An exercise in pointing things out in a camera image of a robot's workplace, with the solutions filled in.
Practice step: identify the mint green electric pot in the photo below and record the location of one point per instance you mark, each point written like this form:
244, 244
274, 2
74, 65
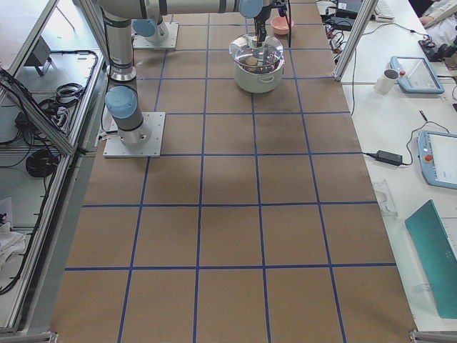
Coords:
258, 83

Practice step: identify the white mug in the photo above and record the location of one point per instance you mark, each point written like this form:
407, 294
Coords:
388, 78

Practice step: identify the glass pot lid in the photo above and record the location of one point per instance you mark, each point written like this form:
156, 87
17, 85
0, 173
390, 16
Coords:
269, 56

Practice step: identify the blue teach pendant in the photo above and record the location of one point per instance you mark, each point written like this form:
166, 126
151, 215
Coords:
437, 157
416, 75

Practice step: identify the aluminium frame post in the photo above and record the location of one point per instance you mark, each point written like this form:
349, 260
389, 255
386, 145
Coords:
362, 19

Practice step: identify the near blue teach pendant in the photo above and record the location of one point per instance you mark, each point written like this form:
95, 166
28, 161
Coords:
437, 157

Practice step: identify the black power adapter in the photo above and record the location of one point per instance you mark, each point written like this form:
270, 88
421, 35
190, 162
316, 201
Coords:
344, 24

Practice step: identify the brown egg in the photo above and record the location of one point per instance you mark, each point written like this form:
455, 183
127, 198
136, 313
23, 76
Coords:
251, 61

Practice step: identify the small black power brick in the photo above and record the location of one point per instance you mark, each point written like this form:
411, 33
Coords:
389, 158

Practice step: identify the teal folder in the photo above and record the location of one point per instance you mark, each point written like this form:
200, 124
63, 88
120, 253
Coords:
434, 238

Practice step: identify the far blue teach pendant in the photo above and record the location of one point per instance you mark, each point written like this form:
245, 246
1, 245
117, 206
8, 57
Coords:
416, 75

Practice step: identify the pink bowl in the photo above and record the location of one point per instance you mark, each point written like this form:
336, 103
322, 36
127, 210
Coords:
281, 25

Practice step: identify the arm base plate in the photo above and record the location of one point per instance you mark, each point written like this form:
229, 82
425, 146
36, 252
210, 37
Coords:
142, 142
164, 38

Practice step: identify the black pen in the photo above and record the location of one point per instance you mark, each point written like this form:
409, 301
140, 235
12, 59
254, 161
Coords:
423, 115

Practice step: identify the clear acrylic stand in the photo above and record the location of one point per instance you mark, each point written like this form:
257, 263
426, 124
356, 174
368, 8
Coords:
385, 199

